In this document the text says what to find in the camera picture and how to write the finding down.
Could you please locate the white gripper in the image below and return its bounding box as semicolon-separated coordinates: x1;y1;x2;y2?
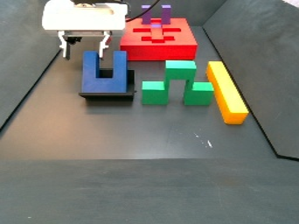
42;0;127;60

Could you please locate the blue U-shaped block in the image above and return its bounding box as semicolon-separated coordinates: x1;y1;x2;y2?
82;51;127;93

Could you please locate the black angle fixture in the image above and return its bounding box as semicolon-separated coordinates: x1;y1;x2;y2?
79;70;137;102

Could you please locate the red base fixture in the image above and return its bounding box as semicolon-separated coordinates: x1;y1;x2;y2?
121;18;198;61

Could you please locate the purple U-shaped block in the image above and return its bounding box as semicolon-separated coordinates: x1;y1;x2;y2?
142;4;173;25

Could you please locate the green stepped block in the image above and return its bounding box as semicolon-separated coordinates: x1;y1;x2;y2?
142;60;214;106

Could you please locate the yellow long block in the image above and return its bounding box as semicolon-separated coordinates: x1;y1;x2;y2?
207;61;249;125

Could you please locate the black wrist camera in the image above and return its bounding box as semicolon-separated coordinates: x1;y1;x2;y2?
67;37;82;45

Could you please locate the black cable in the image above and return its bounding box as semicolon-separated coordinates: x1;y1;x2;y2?
126;0;162;23

